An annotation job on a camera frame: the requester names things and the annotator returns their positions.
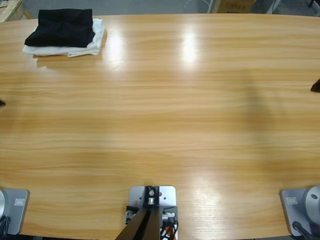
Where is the black polo shirt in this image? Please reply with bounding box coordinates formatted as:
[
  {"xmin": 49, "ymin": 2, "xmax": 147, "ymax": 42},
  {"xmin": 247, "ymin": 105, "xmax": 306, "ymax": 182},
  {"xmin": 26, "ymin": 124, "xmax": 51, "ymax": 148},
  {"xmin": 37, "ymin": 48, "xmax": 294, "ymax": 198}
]
[{"xmin": 24, "ymin": 8, "xmax": 96, "ymax": 49}]

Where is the white garment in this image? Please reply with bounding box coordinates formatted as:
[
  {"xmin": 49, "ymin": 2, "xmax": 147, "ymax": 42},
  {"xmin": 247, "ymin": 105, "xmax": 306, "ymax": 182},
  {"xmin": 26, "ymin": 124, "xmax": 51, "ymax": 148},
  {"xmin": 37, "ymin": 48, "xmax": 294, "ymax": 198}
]
[{"xmin": 22, "ymin": 17, "xmax": 106, "ymax": 58}]

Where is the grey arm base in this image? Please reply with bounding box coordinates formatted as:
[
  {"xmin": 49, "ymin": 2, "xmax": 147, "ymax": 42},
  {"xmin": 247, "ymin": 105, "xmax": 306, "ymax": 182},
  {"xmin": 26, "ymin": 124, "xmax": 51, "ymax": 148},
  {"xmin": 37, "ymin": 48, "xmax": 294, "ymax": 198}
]
[
  {"xmin": 279, "ymin": 184, "xmax": 320, "ymax": 237},
  {"xmin": 0, "ymin": 188, "xmax": 30, "ymax": 236}
]

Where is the grey metal leg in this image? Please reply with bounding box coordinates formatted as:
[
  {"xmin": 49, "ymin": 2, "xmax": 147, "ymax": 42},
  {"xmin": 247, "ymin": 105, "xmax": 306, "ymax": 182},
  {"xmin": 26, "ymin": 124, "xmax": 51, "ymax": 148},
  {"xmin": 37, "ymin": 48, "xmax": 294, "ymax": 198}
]
[{"xmin": 264, "ymin": 0, "xmax": 282, "ymax": 15}]

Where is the wooden pallet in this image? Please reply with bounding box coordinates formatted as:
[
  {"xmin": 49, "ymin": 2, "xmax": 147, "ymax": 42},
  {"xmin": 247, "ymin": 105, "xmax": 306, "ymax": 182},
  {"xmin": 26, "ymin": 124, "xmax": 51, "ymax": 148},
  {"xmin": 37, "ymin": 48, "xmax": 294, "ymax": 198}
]
[{"xmin": 0, "ymin": 0, "xmax": 33, "ymax": 22}]

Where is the brown cardboard box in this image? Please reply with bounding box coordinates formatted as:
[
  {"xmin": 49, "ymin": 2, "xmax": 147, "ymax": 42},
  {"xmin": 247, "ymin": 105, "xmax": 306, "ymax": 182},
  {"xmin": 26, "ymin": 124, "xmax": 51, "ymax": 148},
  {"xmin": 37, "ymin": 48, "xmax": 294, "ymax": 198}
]
[{"xmin": 214, "ymin": 0, "xmax": 256, "ymax": 13}]

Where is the black base cable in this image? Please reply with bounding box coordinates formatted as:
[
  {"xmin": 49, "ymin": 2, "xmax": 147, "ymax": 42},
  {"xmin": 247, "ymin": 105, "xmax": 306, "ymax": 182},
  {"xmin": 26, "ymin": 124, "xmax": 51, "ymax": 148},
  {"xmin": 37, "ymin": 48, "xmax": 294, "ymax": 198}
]
[
  {"xmin": 291, "ymin": 221, "xmax": 312, "ymax": 237},
  {"xmin": 0, "ymin": 216, "xmax": 11, "ymax": 236}
]

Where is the white wire frame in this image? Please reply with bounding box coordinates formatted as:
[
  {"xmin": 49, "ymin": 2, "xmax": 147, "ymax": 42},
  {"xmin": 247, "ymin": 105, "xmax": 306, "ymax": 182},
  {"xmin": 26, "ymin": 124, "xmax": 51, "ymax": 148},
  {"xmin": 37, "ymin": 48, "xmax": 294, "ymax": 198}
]
[{"xmin": 184, "ymin": 0, "xmax": 213, "ymax": 13}]

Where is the white mount block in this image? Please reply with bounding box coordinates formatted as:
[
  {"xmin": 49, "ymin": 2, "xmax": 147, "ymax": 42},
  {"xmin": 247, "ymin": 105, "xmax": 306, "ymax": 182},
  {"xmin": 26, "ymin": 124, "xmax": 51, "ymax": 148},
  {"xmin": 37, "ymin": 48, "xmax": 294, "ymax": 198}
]
[{"xmin": 124, "ymin": 185, "xmax": 179, "ymax": 240}]

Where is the dark camera post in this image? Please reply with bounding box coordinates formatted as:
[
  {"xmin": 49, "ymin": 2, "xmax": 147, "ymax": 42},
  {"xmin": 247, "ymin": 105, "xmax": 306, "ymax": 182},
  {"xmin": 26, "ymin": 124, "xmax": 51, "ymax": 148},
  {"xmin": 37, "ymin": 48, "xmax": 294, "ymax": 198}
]
[{"xmin": 116, "ymin": 186, "xmax": 161, "ymax": 240}]

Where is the orange black cable bundle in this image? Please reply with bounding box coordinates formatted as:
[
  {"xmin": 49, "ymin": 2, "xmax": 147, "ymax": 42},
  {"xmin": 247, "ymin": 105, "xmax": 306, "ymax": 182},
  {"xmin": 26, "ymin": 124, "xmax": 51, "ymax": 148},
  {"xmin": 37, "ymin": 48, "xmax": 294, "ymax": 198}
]
[{"xmin": 159, "ymin": 219, "xmax": 179, "ymax": 240}]

